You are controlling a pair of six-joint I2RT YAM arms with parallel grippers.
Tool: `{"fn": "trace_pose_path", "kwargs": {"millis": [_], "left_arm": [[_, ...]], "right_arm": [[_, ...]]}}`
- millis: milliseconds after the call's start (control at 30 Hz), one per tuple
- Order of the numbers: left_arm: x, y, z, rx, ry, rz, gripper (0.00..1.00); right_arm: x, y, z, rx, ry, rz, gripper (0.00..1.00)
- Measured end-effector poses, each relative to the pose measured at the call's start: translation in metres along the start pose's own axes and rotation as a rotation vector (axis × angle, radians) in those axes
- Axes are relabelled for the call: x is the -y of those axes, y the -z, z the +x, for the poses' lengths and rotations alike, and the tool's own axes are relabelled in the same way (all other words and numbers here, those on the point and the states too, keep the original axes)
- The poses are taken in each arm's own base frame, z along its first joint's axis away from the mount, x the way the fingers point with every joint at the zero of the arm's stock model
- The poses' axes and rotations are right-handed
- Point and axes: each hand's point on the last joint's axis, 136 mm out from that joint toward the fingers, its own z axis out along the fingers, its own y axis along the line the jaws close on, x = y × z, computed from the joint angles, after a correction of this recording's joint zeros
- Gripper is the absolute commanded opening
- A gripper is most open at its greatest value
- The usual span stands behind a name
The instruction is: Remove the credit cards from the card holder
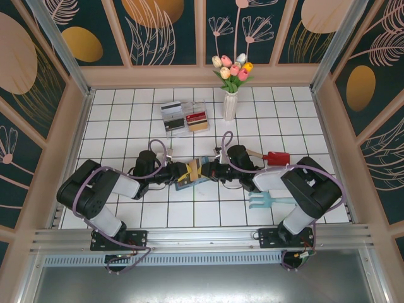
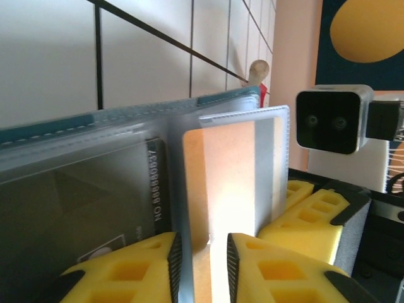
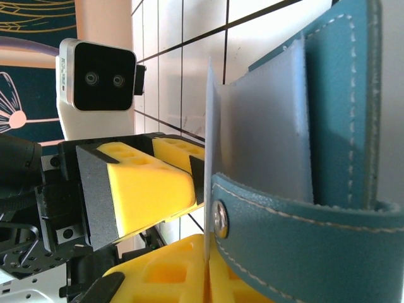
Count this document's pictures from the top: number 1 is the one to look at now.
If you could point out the blue card holder wallet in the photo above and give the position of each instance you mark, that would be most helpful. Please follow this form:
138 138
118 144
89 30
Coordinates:
203 180

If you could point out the gold card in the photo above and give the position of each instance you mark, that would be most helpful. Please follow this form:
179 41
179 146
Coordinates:
195 167
199 127

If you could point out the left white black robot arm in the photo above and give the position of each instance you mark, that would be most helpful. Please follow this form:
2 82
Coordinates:
85 195

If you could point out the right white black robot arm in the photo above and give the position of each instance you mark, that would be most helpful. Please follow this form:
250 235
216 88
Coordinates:
315 192

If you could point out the dark brown chip card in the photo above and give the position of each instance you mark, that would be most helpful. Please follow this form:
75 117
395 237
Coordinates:
187 184

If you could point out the black card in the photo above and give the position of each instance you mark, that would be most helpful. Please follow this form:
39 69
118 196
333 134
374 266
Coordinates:
175 125

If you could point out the red card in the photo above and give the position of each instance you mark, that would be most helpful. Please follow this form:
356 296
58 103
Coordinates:
196 117

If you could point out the clear acrylic card organizer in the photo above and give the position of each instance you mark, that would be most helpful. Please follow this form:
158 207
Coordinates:
192 109

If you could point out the white magnetic stripe card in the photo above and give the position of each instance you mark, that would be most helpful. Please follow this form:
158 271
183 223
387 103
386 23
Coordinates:
171 108

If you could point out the white ribbed vase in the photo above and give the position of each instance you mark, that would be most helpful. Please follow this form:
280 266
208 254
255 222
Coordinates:
230 107

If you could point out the light blue garden fork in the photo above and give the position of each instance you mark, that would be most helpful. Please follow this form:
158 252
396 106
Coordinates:
263 203

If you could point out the artificial tulip bouquet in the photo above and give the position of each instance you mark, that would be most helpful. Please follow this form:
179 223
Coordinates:
233 71

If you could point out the grey metal panel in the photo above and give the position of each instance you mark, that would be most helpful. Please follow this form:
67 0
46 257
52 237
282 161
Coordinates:
202 284

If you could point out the green circuit board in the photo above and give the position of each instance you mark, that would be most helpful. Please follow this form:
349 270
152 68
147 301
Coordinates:
307 256

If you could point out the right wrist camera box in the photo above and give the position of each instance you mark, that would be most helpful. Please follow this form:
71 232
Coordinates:
217 152

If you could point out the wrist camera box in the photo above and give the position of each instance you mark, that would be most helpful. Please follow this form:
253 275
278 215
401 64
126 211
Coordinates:
168 153
217 152

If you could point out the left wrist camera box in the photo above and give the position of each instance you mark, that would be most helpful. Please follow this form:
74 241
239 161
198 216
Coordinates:
168 153

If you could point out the aluminium front rail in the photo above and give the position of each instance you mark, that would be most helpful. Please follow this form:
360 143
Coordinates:
202 235

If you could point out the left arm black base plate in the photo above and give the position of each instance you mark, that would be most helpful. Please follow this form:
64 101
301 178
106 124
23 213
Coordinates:
139 240

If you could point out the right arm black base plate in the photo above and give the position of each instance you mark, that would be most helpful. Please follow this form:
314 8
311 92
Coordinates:
268 240

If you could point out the aluminium frame post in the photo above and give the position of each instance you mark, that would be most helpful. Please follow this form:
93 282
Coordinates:
63 47
334 44

